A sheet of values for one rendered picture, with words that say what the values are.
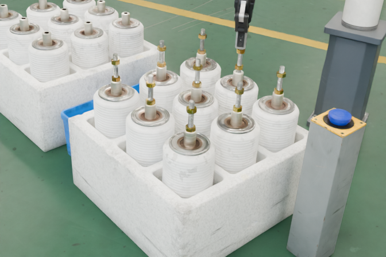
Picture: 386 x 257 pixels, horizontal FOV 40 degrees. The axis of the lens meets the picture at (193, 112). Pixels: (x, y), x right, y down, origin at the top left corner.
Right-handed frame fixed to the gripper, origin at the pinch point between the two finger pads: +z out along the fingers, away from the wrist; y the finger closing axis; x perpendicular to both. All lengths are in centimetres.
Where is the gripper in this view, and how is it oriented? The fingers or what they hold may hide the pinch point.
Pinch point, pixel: (241, 38)
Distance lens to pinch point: 113.4
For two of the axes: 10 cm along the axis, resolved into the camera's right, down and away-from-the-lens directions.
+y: 1.8, -4.9, 8.5
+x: -9.8, -1.3, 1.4
